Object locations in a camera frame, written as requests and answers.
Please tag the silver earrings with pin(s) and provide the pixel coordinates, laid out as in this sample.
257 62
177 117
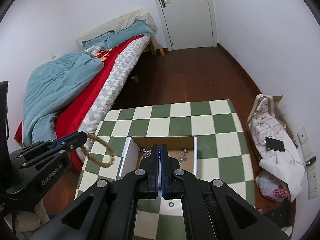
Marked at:
183 156

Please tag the white cup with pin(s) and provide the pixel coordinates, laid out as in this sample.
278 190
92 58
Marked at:
287 230

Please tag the teal pillow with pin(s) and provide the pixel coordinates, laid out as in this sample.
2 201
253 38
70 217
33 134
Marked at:
113 35

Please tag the white red plastic bag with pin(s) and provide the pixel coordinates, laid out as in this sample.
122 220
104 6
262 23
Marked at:
271 187

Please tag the red bed sheet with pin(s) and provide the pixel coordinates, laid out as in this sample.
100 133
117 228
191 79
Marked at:
70 117

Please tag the green white checkered tablecloth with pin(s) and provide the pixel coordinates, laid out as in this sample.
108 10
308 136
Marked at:
211 131

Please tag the black smartphone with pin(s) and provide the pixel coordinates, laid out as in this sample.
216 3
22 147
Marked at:
274 144

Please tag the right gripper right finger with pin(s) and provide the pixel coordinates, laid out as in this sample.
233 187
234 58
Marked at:
171 189

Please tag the checkered mattress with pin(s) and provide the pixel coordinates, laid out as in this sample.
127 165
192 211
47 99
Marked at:
120 71

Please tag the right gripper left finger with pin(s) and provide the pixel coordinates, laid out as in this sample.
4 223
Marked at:
148 188

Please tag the floral white cloth bag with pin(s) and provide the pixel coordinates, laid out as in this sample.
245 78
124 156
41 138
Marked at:
283 169

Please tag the black charger plug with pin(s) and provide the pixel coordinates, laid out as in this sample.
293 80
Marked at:
311 161

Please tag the teal blue blanket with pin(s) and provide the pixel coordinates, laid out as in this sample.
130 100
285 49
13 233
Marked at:
51 87

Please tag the small bottle on floor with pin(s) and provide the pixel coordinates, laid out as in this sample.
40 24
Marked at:
161 49

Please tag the white wall socket strip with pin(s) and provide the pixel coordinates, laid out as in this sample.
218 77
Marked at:
311 170

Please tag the white door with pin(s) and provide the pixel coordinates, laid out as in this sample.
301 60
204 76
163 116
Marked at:
189 23

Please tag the door handle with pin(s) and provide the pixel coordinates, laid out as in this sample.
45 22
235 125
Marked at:
164 3

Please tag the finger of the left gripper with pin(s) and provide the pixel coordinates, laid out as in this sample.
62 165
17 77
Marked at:
71 141

